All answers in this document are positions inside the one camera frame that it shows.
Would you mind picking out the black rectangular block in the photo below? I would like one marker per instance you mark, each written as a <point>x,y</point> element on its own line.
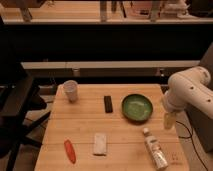
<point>108,104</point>

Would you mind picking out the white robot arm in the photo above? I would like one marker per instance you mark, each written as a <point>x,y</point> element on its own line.
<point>189,86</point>

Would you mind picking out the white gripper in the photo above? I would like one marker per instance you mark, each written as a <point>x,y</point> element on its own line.
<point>169,118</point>

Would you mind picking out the orange carrot toy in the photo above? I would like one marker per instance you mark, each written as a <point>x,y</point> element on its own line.
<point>70,151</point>

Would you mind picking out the black chair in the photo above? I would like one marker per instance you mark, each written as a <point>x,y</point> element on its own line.
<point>19,95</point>

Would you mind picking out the grey cabinet at right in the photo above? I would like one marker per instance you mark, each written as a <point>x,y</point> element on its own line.
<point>201,113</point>

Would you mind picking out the green bowl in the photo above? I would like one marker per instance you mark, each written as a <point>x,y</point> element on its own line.
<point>137,107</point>

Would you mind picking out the white paper cup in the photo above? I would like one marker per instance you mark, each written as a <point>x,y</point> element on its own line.
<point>70,88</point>

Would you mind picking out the white folded cloth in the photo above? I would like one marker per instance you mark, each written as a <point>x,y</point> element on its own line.
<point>100,144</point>

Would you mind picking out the clear plastic bottle white cap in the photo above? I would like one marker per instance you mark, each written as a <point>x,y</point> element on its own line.
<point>155,151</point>

